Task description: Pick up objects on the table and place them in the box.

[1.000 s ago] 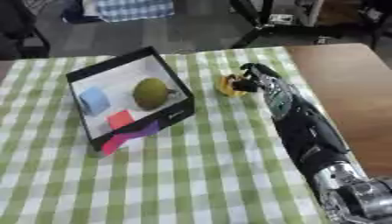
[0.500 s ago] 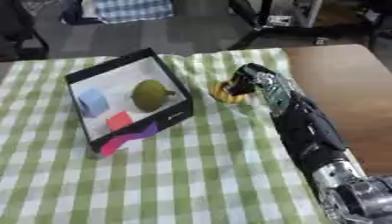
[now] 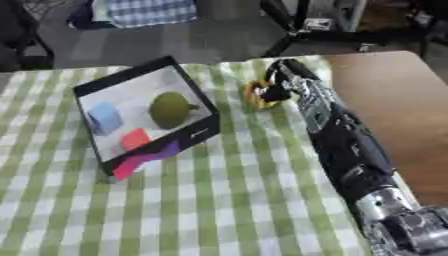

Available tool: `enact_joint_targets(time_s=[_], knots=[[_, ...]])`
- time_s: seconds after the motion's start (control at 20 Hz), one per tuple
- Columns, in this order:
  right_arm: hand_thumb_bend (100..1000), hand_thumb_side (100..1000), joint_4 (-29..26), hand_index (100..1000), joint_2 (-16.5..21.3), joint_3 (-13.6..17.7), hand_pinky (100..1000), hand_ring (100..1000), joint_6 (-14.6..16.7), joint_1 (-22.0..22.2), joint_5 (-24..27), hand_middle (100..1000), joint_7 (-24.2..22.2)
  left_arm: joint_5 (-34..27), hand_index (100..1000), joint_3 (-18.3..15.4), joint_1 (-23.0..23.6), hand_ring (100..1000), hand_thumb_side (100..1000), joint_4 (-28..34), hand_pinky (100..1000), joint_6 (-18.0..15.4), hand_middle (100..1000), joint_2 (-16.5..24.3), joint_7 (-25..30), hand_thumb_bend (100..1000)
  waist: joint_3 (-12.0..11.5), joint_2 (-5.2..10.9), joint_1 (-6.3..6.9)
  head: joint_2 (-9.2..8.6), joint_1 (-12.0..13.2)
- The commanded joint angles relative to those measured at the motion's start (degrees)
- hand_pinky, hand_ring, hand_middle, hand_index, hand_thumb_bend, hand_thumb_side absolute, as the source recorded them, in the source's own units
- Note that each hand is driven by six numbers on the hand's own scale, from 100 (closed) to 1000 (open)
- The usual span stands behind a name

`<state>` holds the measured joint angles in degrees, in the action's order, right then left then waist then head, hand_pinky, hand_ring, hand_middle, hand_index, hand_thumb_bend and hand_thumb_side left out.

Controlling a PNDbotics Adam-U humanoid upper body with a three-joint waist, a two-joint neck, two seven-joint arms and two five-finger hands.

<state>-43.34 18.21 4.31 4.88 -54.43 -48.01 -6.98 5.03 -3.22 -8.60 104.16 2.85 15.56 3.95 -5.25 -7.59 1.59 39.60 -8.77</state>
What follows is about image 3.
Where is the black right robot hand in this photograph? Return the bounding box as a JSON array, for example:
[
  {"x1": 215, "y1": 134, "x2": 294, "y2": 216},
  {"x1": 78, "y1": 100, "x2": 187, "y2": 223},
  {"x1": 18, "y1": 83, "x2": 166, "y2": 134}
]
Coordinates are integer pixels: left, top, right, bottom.
[{"x1": 257, "y1": 58, "x2": 322, "y2": 103}]

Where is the yellow toy banana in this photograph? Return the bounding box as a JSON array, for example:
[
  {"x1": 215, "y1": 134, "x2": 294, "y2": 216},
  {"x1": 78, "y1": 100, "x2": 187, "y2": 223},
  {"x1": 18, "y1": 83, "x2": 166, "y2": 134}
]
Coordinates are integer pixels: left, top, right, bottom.
[{"x1": 239, "y1": 79, "x2": 284, "y2": 110}]

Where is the black box with white inside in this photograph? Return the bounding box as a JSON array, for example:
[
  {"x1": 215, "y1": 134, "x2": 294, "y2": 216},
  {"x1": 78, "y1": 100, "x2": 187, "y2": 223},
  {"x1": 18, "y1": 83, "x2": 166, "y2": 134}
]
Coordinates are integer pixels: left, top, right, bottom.
[{"x1": 71, "y1": 55, "x2": 223, "y2": 181}]

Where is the black tripod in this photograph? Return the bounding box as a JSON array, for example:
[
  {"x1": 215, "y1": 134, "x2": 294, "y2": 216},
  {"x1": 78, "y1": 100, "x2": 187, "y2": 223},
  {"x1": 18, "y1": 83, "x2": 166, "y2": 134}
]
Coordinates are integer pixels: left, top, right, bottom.
[{"x1": 257, "y1": 0, "x2": 448, "y2": 58}]

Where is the green toy pear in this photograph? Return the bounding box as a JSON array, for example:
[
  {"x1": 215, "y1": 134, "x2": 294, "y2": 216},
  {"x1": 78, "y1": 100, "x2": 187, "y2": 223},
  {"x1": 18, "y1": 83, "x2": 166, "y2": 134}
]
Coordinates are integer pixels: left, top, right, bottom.
[{"x1": 147, "y1": 91, "x2": 202, "y2": 130}]

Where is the checked cloth bag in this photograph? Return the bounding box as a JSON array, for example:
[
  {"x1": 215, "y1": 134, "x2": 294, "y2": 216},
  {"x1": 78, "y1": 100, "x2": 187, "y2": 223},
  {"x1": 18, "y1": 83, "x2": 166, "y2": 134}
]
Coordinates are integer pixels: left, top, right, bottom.
[{"x1": 66, "y1": 0, "x2": 200, "y2": 30}]

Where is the red block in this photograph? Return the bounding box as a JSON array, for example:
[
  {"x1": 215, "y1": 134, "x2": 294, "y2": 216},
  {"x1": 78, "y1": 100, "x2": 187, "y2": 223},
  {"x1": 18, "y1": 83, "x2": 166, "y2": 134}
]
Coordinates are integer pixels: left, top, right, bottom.
[{"x1": 119, "y1": 128, "x2": 154, "y2": 152}]

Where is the blue block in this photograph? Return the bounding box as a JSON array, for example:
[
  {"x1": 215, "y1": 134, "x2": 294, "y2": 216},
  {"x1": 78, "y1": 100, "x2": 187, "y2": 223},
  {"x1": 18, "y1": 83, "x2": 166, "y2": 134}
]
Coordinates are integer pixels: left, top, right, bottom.
[{"x1": 85, "y1": 101, "x2": 125, "y2": 136}]

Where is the black chair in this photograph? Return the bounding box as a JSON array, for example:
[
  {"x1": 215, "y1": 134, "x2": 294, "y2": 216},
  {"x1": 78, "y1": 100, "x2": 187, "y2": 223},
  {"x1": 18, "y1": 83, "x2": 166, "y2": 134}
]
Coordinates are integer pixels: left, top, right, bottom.
[{"x1": 0, "y1": 0, "x2": 58, "y2": 72}]

